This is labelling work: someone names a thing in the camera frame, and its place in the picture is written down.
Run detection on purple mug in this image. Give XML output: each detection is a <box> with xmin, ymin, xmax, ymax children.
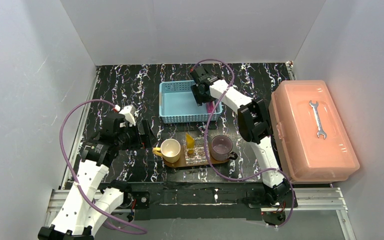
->
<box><xmin>210</xmin><ymin>135</ymin><xmax>238</xmax><ymax>162</ymax></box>

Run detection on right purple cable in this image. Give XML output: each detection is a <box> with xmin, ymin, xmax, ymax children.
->
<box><xmin>190</xmin><ymin>59</ymin><xmax>296</xmax><ymax>229</ymax></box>

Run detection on light blue plastic basket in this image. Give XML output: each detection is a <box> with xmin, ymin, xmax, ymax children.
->
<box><xmin>159</xmin><ymin>80</ymin><xmax>210</xmax><ymax>124</ymax></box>

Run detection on yellow mug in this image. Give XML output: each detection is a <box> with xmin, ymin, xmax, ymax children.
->
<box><xmin>152</xmin><ymin>138</ymin><xmax>181</xmax><ymax>163</ymax></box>

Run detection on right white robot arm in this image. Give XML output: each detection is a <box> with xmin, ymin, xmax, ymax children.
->
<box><xmin>190</xmin><ymin>66</ymin><xmax>290</xmax><ymax>204</ymax></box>

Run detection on purple cable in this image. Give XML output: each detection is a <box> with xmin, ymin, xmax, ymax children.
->
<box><xmin>59</xmin><ymin>98</ymin><xmax>148</xmax><ymax>236</ymax></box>
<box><xmin>190</xmin><ymin>59</ymin><xmax>296</xmax><ymax>229</ymax></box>

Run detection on pink toothpaste tube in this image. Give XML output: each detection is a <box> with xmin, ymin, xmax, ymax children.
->
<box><xmin>206</xmin><ymin>101</ymin><xmax>215</xmax><ymax>114</ymax></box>

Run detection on yellow toothpaste tube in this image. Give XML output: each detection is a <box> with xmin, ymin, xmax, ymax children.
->
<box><xmin>186</xmin><ymin>133</ymin><xmax>195</xmax><ymax>155</ymax></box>

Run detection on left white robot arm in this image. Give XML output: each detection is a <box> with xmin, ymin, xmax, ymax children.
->
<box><xmin>38</xmin><ymin>112</ymin><xmax>156</xmax><ymax>240</ymax></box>

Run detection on silver open-end wrench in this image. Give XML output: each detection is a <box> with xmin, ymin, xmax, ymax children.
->
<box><xmin>309</xmin><ymin>100</ymin><xmax>327</xmax><ymax>140</ymax></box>

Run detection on clear textured acrylic holder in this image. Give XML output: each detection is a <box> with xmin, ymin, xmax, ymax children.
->
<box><xmin>183</xmin><ymin>133</ymin><xmax>208</xmax><ymax>166</ymax></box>

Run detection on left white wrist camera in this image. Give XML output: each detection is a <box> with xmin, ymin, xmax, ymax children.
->
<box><xmin>113</xmin><ymin>105</ymin><xmax>136</xmax><ymax>126</ymax></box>

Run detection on pink translucent storage box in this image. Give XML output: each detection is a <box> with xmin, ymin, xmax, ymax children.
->
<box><xmin>269</xmin><ymin>80</ymin><xmax>360</xmax><ymax>184</ymax></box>

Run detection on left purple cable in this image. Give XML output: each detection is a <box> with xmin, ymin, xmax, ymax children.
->
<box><xmin>59</xmin><ymin>98</ymin><xmax>148</xmax><ymax>236</ymax></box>

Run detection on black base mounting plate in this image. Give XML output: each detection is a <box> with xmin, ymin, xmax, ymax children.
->
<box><xmin>98</xmin><ymin>180</ymin><xmax>298</xmax><ymax>221</ymax></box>

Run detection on oval wooden tray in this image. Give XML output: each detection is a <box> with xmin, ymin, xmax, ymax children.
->
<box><xmin>163</xmin><ymin>149</ymin><xmax>230</xmax><ymax>168</ymax></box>

